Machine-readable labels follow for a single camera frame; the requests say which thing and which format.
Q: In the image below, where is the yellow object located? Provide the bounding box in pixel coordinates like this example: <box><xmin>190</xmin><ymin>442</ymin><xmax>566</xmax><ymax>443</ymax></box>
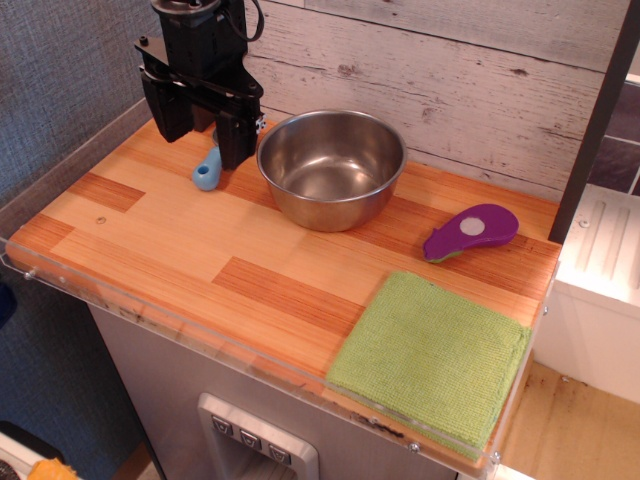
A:
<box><xmin>27</xmin><ymin>459</ymin><xmax>79</xmax><ymax>480</ymax></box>

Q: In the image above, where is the green towel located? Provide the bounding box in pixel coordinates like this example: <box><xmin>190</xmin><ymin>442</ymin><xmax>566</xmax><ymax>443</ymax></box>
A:
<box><xmin>326</xmin><ymin>272</ymin><xmax>531</xmax><ymax>459</ymax></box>

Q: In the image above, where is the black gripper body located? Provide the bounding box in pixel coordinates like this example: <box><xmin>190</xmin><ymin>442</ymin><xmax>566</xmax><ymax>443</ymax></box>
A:
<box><xmin>135</xmin><ymin>9</ymin><xmax>264</xmax><ymax>121</ymax></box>

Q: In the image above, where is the purple toy eggplant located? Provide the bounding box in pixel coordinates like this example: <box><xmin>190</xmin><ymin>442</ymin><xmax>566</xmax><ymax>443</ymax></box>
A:
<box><xmin>422</xmin><ymin>204</ymin><xmax>519</xmax><ymax>263</ymax></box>

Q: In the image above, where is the clear acrylic table guard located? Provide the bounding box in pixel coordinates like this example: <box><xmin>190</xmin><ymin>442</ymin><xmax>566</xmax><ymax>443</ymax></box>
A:
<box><xmin>6</xmin><ymin>229</ymin><xmax>560</xmax><ymax>475</ymax></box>

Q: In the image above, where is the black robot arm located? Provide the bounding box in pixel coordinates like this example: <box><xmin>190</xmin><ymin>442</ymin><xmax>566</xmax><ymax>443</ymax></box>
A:
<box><xmin>135</xmin><ymin>1</ymin><xmax>264</xmax><ymax>170</ymax></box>

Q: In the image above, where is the grey cabinet with dispenser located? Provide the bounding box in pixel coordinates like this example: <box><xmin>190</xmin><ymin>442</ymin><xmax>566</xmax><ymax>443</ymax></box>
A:
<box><xmin>91</xmin><ymin>307</ymin><xmax>457</xmax><ymax>479</ymax></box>

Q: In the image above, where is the blue handled grey scoop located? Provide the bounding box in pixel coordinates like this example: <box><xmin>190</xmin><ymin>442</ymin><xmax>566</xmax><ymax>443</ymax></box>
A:
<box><xmin>192</xmin><ymin>128</ymin><xmax>222</xmax><ymax>192</ymax></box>

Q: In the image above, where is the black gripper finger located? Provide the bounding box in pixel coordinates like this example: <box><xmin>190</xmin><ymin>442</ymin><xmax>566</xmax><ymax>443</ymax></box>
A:
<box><xmin>216</xmin><ymin>112</ymin><xmax>260</xmax><ymax>170</ymax></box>
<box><xmin>141</xmin><ymin>73</ymin><xmax>194</xmax><ymax>143</ymax></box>

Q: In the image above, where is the dark vertical post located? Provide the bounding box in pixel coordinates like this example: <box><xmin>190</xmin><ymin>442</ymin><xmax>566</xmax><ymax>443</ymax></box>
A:
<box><xmin>548</xmin><ymin>0</ymin><xmax>639</xmax><ymax>244</ymax></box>

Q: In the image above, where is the stainless steel bowl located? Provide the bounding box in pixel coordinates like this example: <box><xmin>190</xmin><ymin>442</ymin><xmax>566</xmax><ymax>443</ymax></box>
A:
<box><xmin>257</xmin><ymin>110</ymin><xmax>407</xmax><ymax>232</ymax></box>

